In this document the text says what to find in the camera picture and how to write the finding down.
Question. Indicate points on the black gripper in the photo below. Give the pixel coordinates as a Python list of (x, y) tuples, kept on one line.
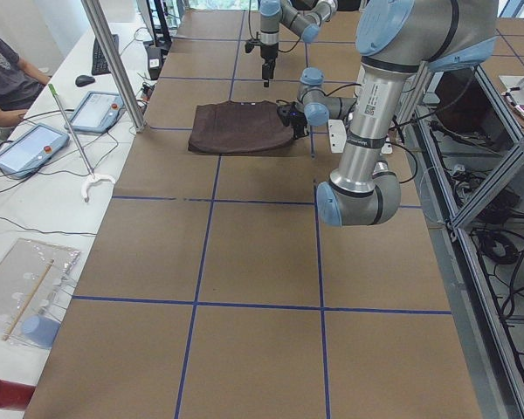
[(298, 121), (268, 53)]

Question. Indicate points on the dark brown t-shirt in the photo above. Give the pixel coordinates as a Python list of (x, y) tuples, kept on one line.
[(232, 128)]

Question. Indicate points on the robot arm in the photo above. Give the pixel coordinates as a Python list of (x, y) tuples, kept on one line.
[(393, 38), (306, 27)]

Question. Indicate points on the black box with label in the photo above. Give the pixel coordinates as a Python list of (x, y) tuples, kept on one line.
[(155, 61)]

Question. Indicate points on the black keyboard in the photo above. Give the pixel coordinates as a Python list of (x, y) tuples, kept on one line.
[(100, 65)]

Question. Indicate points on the teach pendant far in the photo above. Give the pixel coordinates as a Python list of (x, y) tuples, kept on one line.
[(97, 112)]

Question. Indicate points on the teach pendant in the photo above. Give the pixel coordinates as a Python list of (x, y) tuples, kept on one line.
[(31, 151), (97, 112)]

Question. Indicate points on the black computer mouse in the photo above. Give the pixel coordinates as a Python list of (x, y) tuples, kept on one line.
[(84, 80)]

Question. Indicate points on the metal reach stick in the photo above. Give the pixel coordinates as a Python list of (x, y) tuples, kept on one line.
[(92, 178)]

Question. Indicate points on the teach pendant near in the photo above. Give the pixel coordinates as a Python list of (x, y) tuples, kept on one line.
[(31, 151)]

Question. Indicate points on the person in grey shirt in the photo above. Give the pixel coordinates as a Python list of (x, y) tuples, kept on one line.
[(20, 85)]

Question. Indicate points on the clear plastic bag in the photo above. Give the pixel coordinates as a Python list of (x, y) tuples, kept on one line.
[(35, 279)]

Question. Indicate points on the blue plastic cup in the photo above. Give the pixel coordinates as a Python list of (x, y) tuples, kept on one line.
[(40, 330)]

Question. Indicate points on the red cylinder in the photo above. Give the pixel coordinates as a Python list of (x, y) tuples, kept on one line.
[(15, 395)]

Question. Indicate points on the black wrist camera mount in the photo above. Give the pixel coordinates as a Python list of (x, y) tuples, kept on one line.
[(287, 113), (251, 44)]

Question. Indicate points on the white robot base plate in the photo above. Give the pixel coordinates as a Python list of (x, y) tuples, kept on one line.
[(338, 135)]

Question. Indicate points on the grey aluminium frame post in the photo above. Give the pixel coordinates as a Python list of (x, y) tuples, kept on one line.
[(101, 30)]

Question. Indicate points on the aluminium frame cabinet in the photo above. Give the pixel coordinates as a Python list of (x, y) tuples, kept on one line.
[(470, 180)]

